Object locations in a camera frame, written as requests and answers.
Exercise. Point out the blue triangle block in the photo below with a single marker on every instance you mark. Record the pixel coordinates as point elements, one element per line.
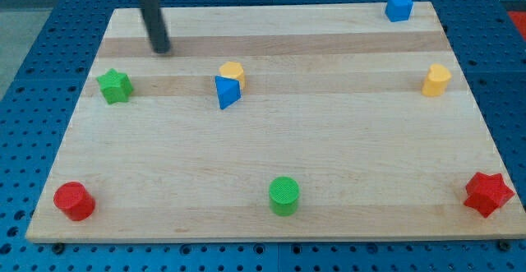
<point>228,91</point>

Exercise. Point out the green cylinder block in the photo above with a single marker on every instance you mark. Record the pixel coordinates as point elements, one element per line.
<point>284,193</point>

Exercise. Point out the yellow pentagon block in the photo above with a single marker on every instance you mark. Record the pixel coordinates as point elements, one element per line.
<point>233,70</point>

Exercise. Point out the red star block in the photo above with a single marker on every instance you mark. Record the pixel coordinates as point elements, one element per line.
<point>487,193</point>

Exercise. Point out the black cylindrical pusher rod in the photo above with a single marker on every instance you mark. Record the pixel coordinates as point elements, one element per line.
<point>155,26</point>

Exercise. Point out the blue cube block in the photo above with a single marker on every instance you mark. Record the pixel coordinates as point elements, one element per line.
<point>398,10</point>

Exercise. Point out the green star block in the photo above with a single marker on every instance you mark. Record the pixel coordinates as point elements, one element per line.
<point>115,86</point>

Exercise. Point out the yellow heart block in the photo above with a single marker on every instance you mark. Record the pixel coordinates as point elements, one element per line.
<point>436,81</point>

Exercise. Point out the red cylinder block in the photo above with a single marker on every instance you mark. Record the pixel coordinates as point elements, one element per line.
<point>74,201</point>

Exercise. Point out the wooden board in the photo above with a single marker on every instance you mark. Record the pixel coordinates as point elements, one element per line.
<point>332,99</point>

